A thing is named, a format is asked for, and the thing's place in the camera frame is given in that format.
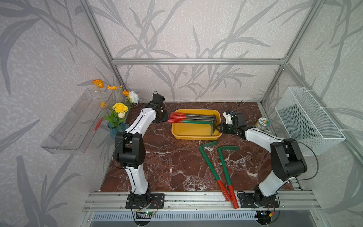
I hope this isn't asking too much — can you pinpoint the artificial flower bouquet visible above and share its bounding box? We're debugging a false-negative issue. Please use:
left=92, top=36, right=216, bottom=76
left=95, top=85, right=139, bottom=131

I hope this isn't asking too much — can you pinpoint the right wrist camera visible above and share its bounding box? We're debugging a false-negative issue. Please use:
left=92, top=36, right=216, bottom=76
left=223, top=111, right=233, bottom=124

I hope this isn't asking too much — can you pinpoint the yellow plastic storage box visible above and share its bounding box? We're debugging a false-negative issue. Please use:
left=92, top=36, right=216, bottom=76
left=168, top=109, right=222, bottom=141

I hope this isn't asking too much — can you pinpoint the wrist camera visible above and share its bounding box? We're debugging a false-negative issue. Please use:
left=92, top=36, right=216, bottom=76
left=151, top=94, right=165, bottom=107
left=223, top=111, right=233, bottom=124

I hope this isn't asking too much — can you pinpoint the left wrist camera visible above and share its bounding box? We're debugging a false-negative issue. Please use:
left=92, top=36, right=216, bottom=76
left=151, top=94, right=165, bottom=107

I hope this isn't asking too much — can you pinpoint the blue glass flower vase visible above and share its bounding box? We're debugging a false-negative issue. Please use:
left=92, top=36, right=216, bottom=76
left=107, top=122, right=129, bottom=140

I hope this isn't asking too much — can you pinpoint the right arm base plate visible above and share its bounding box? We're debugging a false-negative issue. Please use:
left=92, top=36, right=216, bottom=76
left=236, top=191, right=280, bottom=209

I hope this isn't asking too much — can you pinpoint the left circuit board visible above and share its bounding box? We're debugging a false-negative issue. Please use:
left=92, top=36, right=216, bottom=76
left=136, top=211, right=157, bottom=220

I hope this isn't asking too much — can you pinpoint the white wire mesh basket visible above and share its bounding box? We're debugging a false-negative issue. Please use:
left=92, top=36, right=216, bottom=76
left=275, top=87, right=346, bottom=156

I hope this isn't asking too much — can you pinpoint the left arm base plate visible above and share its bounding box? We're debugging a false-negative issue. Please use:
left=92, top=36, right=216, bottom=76
left=125, top=193, right=165, bottom=210

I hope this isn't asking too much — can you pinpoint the clear acrylic wall shelf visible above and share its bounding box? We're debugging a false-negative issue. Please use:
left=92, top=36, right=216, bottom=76
left=41, top=89, right=112, bottom=155

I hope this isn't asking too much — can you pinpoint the circuit board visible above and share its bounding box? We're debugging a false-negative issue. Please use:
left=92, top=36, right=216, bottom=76
left=255, top=211, right=275, bottom=221
left=136, top=211, right=157, bottom=220

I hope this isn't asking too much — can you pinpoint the aluminium frame profile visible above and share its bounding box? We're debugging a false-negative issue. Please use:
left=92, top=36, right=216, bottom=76
left=75, top=1, right=363, bottom=162

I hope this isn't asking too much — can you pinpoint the right circuit board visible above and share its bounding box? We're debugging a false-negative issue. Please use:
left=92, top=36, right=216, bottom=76
left=255, top=211, right=275, bottom=221

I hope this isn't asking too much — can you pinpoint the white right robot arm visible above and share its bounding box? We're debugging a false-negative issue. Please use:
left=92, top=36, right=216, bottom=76
left=216, top=112, right=308, bottom=207

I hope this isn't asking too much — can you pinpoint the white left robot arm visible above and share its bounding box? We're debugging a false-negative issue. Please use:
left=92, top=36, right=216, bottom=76
left=115, top=102, right=167, bottom=204

